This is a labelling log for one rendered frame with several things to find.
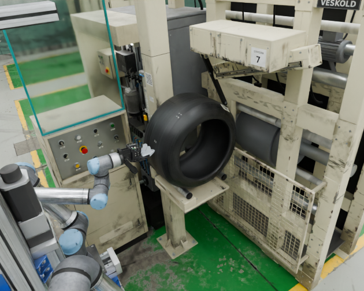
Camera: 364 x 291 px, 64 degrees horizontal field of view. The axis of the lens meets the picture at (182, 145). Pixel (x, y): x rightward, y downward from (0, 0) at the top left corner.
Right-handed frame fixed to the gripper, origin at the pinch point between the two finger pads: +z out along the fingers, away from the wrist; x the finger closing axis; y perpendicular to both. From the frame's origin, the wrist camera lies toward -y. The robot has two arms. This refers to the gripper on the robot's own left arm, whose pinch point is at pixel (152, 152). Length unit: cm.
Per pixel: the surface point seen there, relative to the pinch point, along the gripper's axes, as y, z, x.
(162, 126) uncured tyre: 14.0, 6.2, -0.7
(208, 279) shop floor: -119, 38, -13
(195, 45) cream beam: 50, 41, 18
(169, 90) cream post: 23.8, 26.9, 25.0
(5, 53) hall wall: -99, 20, 912
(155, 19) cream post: 65, 18, 25
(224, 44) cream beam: 55, 40, -7
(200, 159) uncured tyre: -24, 43, 11
